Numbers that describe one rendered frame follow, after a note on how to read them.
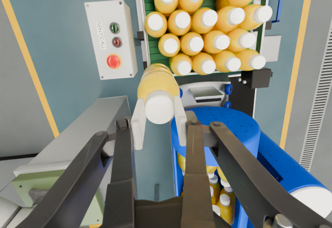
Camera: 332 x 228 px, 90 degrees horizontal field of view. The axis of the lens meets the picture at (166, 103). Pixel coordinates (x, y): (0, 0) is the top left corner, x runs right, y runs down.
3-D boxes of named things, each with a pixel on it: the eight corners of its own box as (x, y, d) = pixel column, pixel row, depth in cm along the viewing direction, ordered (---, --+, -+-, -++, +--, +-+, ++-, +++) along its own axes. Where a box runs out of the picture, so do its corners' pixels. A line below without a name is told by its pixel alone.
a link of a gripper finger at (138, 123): (142, 150, 16) (134, 151, 16) (146, 118, 22) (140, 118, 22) (138, 121, 15) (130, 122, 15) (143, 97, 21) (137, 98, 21)
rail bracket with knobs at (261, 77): (234, 83, 72) (245, 89, 62) (235, 66, 69) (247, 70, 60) (257, 81, 72) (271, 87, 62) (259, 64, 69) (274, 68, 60)
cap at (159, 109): (154, 122, 24) (154, 128, 22) (139, 100, 22) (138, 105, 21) (178, 109, 23) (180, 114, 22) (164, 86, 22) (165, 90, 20)
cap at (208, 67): (215, 61, 50) (217, 62, 48) (211, 73, 51) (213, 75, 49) (203, 58, 49) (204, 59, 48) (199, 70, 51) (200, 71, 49)
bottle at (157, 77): (152, 97, 42) (150, 136, 24) (137, 72, 39) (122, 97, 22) (177, 82, 41) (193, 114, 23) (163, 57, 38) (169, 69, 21)
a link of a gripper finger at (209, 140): (189, 135, 13) (226, 132, 13) (182, 111, 18) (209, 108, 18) (189, 150, 14) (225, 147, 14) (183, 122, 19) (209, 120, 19)
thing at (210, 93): (188, 93, 70) (195, 104, 58) (188, 87, 69) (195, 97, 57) (212, 91, 70) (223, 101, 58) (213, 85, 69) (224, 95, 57)
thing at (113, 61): (108, 68, 48) (107, 68, 47) (106, 55, 47) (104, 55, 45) (121, 67, 48) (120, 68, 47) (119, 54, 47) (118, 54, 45)
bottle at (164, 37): (180, 46, 65) (187, 48, 48) (165, 57, 67) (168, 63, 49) (169, 30, 63) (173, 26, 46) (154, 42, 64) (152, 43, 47)
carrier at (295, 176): (242, 106, 158) (213, 117, 161) (331, 177, 76) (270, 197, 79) (248, 130, 167) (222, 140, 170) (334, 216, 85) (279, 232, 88)
